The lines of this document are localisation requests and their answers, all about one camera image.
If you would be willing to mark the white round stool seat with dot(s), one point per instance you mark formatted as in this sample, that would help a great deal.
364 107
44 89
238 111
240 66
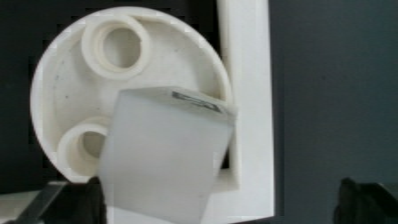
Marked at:
128 48

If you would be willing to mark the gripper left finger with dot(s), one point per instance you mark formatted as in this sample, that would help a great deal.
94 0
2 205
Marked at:
67 204

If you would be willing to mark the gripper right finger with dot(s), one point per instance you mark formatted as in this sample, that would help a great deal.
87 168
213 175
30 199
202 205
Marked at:
366 203

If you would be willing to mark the white front fence bar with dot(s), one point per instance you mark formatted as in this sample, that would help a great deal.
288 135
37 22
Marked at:
23 206

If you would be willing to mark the white stool leg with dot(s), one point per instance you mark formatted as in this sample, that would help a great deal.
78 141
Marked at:
167 141

